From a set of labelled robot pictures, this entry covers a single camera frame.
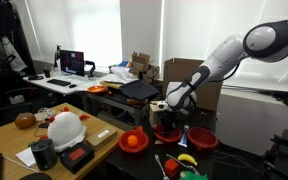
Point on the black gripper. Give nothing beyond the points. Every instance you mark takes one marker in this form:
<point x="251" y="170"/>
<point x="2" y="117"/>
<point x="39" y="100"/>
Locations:
<point x="168" y="122"/>

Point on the brown round ball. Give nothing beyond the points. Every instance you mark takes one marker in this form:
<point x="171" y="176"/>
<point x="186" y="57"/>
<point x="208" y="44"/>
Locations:
<point x="25" y="120"/>

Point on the orange bowl on desk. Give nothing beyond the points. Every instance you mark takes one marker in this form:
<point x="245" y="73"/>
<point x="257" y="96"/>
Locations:
<point x="96" y="89"/>

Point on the brown cardboard box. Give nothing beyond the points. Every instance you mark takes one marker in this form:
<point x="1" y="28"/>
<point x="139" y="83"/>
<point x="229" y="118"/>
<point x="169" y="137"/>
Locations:
<point x="178" y="69"/>

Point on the white plush chicken toy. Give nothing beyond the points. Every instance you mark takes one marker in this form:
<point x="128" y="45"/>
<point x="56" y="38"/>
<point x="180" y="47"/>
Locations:
<point x="65" y="129"/>

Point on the orange ball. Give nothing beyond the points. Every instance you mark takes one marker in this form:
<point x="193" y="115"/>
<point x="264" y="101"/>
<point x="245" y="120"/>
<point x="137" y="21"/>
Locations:
<point x="132" y="140"/>

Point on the silver plastic fork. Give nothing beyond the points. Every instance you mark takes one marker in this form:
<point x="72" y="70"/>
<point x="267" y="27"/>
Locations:
<point x="186" y="164"/>
<point x="165" y="177"/>

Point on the black keyboard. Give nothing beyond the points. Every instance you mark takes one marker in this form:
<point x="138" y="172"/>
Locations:
<point x="58" y="82"/>

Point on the green plastic toy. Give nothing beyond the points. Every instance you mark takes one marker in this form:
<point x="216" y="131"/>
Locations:
<point x="187" y="175"/>

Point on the middle red plastic bowl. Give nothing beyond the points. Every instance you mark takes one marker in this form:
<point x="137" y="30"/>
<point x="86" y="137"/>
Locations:
<point x="172" y="136"/>

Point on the black box red label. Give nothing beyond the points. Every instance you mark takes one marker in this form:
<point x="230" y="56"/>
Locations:
<point x="76" y="157"/>

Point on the red orange cube block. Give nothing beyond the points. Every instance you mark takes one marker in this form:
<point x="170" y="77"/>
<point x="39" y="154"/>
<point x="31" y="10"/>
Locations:
<point x="171" y="167"/>

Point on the yellow toy banana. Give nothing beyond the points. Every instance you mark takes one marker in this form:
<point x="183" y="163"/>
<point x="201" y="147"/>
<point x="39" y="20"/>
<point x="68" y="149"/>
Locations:
<point x="187" y="157"/>

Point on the tan flat box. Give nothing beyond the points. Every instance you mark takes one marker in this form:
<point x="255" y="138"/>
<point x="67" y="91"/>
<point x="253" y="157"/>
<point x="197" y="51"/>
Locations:
<point x="101" y="137"/>

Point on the red bowl holding orange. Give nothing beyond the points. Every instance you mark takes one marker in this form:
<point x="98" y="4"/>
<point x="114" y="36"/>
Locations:
<point x="143" y="140"/>

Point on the black cylinder speaker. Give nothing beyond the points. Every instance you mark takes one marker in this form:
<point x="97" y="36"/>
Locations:
<point x="44" y="154"/>

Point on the computer monitor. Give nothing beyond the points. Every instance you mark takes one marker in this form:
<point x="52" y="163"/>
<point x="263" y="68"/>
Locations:
<point x="72" y="62"/>

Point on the wooden shape sorter box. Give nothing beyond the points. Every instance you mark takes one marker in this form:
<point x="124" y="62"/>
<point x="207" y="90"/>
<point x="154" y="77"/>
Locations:
<point x="155" y="113"/>

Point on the large red plastic bowl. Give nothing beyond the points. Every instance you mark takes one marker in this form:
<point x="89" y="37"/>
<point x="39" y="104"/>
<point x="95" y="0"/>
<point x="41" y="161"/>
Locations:
<point x="202" y="139"/>

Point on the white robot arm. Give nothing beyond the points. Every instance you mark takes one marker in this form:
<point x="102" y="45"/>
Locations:
<point x="267" y="42"/>

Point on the white blue toothpaste tube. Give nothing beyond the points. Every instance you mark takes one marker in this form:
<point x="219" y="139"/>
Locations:
<point x="183" y="140"/>

